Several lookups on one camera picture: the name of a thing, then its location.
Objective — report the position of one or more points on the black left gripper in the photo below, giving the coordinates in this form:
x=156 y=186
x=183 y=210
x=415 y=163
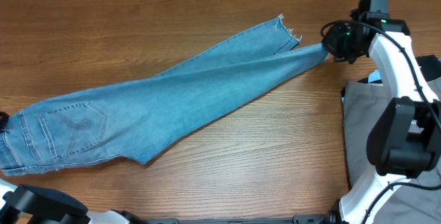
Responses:
x=2 y=120

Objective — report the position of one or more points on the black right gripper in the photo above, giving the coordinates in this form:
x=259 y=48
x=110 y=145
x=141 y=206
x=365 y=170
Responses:
x=330 y=41

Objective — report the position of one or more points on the light blue denim jeans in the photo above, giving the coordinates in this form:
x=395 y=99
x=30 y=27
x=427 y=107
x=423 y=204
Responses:
x=139 y=119

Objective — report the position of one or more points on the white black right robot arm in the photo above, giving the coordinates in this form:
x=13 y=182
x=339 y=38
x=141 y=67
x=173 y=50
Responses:
x=405 y=141

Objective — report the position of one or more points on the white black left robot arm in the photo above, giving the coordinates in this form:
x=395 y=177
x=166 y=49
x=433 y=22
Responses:
x=58 y=206

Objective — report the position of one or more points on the light blue garment in pile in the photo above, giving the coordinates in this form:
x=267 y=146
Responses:
x=374 y=77

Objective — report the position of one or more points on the grey khaki trousers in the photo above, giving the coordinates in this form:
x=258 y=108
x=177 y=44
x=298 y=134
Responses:
x=363 y=105

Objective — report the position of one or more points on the black garment in pile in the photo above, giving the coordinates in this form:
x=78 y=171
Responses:
x=429 y=66

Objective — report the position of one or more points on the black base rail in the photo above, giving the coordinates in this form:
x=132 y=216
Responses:
x=297 y=219

